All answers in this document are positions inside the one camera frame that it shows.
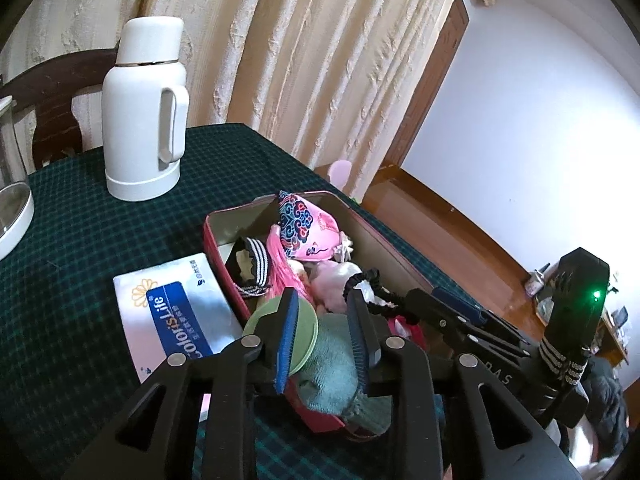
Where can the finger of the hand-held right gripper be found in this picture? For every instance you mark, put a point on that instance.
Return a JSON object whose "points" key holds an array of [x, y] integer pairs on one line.
{"points": [[450, 327], [455, 301]]}

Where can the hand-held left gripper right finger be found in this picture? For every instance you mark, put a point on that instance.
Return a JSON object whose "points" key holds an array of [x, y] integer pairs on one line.
{"points": [[357, 340]]}

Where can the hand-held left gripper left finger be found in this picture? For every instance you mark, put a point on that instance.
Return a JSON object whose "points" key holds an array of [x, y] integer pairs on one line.
{"points": [[287, 340]]}

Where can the green round pad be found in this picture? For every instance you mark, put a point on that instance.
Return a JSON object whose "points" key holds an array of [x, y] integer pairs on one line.
{"points": [[305, 330]]}

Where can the teal knitted cloth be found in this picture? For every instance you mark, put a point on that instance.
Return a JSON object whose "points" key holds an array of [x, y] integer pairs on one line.
{"points": [[330, 375]]}

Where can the black ruffled hair band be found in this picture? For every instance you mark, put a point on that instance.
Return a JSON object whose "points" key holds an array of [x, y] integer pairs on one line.
{"points": [[372, 280]]}

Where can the bright pink cloth strip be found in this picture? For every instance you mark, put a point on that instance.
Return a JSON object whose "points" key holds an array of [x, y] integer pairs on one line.
{"points": [[287, 270]]}

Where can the black white striped band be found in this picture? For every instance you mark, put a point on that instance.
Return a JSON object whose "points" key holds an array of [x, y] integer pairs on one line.
{"points": [[257, 260]]}

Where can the cream knitted cloth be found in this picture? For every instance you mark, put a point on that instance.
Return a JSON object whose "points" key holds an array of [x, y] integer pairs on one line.
{"points": [[245, 262]]}

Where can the pink embroidered pouch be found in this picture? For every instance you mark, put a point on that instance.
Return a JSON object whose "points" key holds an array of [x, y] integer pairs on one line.
{"points": [[315, 240]]}

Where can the red rectangular box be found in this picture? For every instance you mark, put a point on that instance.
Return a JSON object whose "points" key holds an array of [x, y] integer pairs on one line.
{"points": [[220, 260]]}

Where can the small background clutter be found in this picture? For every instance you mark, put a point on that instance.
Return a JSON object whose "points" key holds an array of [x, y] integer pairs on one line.
{"points": [[537, 280]]}

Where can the background wooden desk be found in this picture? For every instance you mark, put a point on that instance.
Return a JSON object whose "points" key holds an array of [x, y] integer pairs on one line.
{"points": [[617, 340]]}

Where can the person's dark clothing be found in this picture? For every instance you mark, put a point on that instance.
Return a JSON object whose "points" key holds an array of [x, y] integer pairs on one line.
{"points": [[605, 400]]}

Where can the white blue tissue pack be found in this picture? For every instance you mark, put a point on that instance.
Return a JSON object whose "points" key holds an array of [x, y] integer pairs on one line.
{"points": [[175, 305]]}

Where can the pink round object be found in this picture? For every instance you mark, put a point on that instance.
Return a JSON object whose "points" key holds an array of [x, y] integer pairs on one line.
{"points": [[341, 172]]}

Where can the white thermos jug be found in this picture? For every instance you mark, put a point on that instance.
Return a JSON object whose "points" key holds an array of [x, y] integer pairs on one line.
{"points": [[135, 110]]}

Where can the beige patterned curtain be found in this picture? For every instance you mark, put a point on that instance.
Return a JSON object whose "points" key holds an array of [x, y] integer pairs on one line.
{"points": [[300, 60]]}

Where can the glass kettle with white base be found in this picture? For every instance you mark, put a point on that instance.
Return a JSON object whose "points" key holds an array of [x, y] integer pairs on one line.
{"points": [[15, 225]]}

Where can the dark wooden chair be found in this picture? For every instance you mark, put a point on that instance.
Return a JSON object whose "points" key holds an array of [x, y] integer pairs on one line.
{"points": [[50, 85]]}

